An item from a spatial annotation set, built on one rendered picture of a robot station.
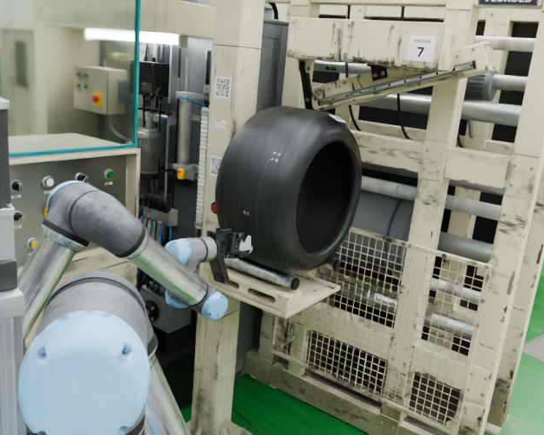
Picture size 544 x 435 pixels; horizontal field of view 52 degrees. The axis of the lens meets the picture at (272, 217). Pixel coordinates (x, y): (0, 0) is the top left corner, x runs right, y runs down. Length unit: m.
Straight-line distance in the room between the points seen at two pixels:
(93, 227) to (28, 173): 0.68
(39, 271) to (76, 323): 0.82
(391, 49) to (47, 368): 1.66
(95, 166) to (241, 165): 0.55
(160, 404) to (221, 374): 1.64
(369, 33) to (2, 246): 1.48
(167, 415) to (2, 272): 0.33
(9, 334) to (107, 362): 0.40
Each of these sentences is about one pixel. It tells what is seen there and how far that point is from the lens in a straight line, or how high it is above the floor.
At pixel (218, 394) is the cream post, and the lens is 2.45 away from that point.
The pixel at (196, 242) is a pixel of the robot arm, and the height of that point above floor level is 1.11.
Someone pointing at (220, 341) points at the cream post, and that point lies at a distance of 2.31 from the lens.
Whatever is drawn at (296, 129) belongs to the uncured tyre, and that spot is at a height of 1.42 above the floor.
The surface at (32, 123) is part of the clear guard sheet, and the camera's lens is 1.88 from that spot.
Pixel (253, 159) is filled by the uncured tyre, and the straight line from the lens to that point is 1.77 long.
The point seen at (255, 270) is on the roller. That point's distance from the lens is 1.97.
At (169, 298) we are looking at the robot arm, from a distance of 1.61.
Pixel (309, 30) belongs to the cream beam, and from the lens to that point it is 2.17.
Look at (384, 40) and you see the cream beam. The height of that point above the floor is 1.72.
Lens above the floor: 1.62
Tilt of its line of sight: 16 degrees down
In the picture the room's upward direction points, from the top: 5 degrees clockwise
